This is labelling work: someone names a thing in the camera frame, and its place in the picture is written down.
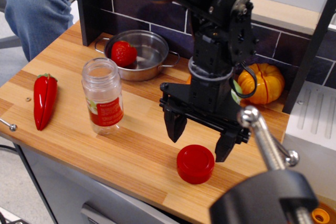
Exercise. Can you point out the red plastic cap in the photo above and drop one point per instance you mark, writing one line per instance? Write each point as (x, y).
(195, 164)

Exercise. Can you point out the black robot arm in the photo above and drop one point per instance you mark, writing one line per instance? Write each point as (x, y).
(223, 40)

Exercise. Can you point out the dark shelf frame with backsplash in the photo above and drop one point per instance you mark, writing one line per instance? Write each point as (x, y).
(299, 56)

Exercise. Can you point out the orange plastic knob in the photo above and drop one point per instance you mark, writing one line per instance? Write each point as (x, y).
(320, 216)

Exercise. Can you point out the person leg in blue jeans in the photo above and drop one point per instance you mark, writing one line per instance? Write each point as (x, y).
(37, 23)

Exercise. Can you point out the red toy strawberry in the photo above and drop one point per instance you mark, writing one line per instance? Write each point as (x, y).
(123, 53)

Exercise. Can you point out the orange toy pumpkin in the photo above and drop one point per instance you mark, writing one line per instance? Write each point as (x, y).
(270, 83)

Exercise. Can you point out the green toy cabbage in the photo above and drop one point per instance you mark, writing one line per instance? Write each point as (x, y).
(238, 89)

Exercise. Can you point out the red toy chili pepper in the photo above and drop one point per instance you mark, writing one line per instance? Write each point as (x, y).
(45, 93)

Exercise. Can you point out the orange toy carrot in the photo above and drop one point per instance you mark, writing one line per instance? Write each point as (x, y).
(189, 80)

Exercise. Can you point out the grey cabinet drawer handle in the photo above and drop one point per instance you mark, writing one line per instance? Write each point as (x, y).
(92, 216)

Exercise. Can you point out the black clamp with steel screw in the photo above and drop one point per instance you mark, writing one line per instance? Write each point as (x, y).
(278, 195)

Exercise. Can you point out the white dish drainer sink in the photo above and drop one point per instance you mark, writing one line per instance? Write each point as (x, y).
(311, 133)

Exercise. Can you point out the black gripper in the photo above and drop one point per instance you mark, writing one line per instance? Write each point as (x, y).
(208, 102)

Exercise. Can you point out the clear plastic jar red label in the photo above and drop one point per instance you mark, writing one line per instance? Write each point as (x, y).
(101, 84)

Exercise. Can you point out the steel ball-end rod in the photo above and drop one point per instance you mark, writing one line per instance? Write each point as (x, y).
(12, 127)

